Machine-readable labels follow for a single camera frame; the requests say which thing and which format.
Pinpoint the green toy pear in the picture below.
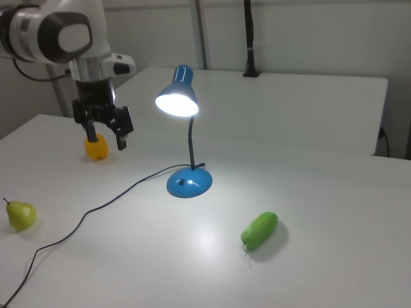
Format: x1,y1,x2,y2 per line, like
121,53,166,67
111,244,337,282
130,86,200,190
3,198,38,231

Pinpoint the black lamp power cable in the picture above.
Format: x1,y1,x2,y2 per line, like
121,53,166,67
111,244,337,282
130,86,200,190
1,162,206,308

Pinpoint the black wall socket cable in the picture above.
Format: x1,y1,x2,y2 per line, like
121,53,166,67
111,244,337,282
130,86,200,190
378,126,390,158

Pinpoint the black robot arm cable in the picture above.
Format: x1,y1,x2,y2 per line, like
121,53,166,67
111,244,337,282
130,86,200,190
12,58,71,81

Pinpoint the blue gooseneck desk lamp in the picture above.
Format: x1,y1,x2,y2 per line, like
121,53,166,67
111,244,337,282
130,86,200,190
155,64,213,198

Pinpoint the grey partition post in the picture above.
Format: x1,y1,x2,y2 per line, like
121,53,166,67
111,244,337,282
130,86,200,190
195,0,210,70

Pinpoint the black clamped stand pole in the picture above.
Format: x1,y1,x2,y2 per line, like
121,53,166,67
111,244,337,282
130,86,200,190
242,0,263,78

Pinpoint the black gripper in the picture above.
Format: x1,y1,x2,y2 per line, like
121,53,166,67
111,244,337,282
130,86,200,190
72,78,134,151

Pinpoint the yellow toy bell pepper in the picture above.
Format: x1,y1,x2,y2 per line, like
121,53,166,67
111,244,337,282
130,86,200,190
83,133,110,161

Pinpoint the green toy cucumber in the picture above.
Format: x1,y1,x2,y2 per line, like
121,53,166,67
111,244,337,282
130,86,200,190
240,210,279,257

